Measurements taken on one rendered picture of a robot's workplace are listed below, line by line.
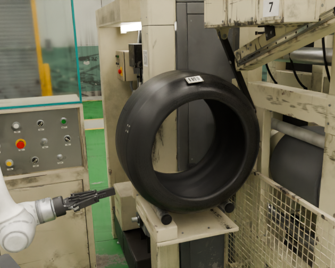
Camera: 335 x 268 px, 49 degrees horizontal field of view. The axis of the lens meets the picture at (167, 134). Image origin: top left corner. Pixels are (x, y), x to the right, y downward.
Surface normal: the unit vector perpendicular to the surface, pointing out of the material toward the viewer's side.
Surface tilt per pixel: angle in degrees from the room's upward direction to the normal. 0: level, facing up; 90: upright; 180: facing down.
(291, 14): 90
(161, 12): 90
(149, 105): 58
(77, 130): 90
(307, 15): 90
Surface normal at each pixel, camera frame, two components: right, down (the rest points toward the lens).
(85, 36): 0.22, 0.25
